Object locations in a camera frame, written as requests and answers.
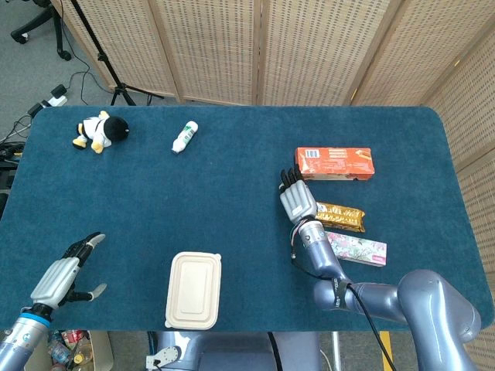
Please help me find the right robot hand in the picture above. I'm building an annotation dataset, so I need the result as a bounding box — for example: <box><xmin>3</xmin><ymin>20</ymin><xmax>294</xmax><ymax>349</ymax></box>
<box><xmin>278</xmin><ymin>166</ymin><xmax>319</xmax><ymax>224</ymax></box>

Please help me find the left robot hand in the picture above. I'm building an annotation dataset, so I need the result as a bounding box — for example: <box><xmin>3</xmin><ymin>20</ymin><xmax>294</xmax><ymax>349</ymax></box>
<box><xmin>29</xmin><ymin>233</ymin><xmax>108</xmax><ymax>310</ymax></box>

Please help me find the gold foil biscuit packet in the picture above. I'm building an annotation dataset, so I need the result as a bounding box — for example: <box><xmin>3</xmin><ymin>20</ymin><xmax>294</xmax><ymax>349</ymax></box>
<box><xmin>315</xmin><ymin>201</ymin><xmax>367</xmax><ymax>233</ymax></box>

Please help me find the orange cardboard box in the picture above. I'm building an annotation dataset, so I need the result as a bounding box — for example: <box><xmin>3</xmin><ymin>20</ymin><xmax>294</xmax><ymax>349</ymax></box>
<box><xmin>295</xmin><ymin>146</ymin><xmax>376</xmax><ymax>182</ymax></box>

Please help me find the floral print box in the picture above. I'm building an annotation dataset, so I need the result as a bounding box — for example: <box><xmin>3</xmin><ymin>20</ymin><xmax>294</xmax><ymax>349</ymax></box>
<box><xmin>326</xmin><ymin>230</ymin><xmax>388</xmax><ymax>268</ymax></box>

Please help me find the cardboard bin with bottles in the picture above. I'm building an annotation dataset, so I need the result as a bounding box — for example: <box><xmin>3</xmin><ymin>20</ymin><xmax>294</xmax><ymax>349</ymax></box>
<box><xmin>19</xmin><ymin>328</ymin><xmax>115</xmax><ymax>371</ymax></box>

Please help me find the blue carpet table mat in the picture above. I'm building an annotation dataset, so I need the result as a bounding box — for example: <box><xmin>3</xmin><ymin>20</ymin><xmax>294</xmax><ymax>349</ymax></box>
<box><xmin>0</xmin><ymin>104</ymin><xmax>495</xmax><ymax>333</ymax></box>

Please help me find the white bottle with green label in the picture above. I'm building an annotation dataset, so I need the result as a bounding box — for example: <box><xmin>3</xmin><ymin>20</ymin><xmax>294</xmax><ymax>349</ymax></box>
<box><xmin>171</xmin><ymin>121</ymin><xmax>199</xmax><ymax>155</ymax></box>

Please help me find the beige lidded food container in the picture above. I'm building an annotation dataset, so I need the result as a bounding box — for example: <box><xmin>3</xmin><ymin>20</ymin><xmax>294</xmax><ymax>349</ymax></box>
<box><xmin>165</xmin><ymin>250</ymin><xmax>223</xmax><ymax>330</ymax></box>

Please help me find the woven wooden folding screen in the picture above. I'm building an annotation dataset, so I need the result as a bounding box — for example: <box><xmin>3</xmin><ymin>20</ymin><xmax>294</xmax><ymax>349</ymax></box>
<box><xmin>49</xmin><ymin>0</ymin><xmax>495</xmax><ymax>371</ymax></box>

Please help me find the metal table leg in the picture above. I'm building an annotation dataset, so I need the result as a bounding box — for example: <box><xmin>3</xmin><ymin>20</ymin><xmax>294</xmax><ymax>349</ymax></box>
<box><xmin>331</xmin><ymin>331</ymin><xmax>342</xmax><ymax>371</ymax></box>

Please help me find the black and white plush toy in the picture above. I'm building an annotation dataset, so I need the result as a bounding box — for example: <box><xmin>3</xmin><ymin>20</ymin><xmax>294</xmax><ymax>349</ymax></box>
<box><xmin>72</xmin><ymin>111</ymin><xmax>131</xmax><ymax>155</ymax></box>

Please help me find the grey robot torso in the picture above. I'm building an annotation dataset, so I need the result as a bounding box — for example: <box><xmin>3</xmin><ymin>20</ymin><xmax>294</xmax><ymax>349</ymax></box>
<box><xmin>145</xmin><ymin>330</ymin><xmax>322</xmax><ymax>371</ymax></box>

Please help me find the black tripod stand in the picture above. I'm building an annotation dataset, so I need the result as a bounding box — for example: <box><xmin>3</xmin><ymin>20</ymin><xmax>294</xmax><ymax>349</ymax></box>
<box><xmin>69</xmin><ymin>0</ymin><xmax>166</xmax><ymax>107</ymax></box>

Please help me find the black office chair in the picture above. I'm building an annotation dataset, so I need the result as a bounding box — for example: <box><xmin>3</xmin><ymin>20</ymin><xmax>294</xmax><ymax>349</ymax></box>
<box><xmin>10</xmin><ymin>0</ymin><xmax>73</xmax><ymax>62</ymax></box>

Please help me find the black equipment with cables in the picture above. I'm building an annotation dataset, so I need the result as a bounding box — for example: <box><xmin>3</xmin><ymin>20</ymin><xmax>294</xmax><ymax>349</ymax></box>
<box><xmin>0</xmin><ymin>115</ymin><xmax>32</xmax><ymax>217</ymax></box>

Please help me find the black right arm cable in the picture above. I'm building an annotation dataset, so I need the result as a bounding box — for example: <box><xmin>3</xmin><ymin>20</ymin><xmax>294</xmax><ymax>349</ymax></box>
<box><xmin>289</xmin><ymin>247</ymin><xmax>398</xmax><ymax>371</ymax></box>

